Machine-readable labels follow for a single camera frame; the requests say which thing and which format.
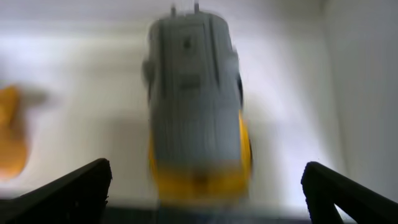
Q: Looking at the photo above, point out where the orange toy dinosaur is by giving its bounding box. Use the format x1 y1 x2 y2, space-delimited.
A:
0 84 29 181

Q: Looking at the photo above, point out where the grey and yellow toy truck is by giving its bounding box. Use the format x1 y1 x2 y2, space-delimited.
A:
141 2 253 206

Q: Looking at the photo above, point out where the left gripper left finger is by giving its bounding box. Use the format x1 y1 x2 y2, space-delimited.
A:
0 157 113 224

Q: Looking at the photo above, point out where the white shelf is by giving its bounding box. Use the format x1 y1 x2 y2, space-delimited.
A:
0 0 398 218

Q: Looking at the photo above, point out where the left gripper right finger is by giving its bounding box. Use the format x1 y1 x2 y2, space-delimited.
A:
300 161 398 224

